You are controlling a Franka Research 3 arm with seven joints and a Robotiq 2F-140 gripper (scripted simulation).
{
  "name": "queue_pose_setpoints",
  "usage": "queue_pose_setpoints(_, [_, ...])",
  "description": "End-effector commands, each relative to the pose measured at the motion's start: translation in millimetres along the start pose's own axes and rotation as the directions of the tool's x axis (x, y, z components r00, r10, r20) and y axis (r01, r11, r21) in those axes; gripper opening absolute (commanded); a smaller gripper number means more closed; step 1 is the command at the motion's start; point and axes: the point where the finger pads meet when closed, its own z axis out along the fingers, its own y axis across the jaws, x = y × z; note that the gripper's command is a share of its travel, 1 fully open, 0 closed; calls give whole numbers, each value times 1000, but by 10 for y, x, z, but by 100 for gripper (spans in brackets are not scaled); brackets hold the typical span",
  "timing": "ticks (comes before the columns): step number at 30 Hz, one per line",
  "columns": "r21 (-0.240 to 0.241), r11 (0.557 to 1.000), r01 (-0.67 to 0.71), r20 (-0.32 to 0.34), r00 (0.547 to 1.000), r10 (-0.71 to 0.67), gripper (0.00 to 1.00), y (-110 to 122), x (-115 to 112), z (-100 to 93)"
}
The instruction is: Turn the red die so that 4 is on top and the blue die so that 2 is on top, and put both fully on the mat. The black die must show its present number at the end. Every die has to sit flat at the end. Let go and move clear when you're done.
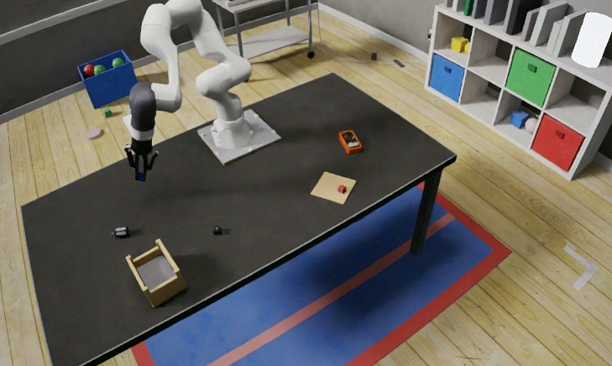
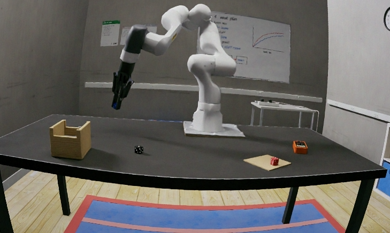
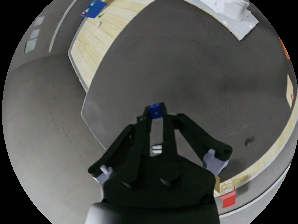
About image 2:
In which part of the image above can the black die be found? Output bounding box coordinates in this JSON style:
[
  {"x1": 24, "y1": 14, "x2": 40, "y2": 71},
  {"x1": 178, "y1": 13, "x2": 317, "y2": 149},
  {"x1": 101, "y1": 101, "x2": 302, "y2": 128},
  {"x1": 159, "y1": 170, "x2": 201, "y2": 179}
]
[{"x1": 135, "y1": 145, "x2": 143, "y2": 154}]

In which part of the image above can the red die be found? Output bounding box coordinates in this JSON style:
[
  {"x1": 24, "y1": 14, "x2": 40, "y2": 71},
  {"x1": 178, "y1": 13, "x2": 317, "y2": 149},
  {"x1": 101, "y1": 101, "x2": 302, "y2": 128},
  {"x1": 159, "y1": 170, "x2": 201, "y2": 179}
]
[{"x1": 270, "y1": 157, "x2": 279, "y2": 166}]

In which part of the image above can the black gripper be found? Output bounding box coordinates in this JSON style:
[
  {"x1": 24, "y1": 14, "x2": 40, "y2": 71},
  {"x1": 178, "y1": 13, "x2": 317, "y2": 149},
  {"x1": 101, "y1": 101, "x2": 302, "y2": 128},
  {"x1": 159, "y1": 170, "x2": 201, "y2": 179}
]
[{"x1": 112, "y1": 60, "x2": 135, "y2": 110}]

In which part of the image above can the beige flat mat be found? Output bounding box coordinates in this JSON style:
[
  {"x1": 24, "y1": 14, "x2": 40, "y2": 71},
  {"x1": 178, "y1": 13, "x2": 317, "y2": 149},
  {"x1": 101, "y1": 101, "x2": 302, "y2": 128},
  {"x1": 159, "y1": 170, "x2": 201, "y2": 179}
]
[{"x1": 243, "y1": 155, "x2": 292, "y2": 171}]

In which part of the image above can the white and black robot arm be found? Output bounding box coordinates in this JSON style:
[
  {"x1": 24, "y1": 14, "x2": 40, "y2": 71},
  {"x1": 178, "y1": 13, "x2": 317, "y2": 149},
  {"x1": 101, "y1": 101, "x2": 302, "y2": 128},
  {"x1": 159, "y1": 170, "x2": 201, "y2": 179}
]
[{"x1": 120, "y1": 4, "x2": 236, "y2": 132}]

